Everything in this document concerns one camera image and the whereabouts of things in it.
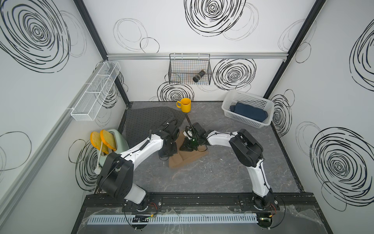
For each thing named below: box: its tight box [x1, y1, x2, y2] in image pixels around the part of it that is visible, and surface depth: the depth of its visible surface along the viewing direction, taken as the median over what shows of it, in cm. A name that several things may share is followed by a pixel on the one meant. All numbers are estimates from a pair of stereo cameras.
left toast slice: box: [90, 131, 110, 155], surface depth 75 cm
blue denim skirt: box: [229, 102, 269, 123], surface depth 107 cm
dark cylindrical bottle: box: [192, 68, 206, 83], surface depth 93 cm
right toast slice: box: [100, 129, 117, 152], surface depth 79 cm
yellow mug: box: [176, 97, 191, 114], surface depth 113 cm
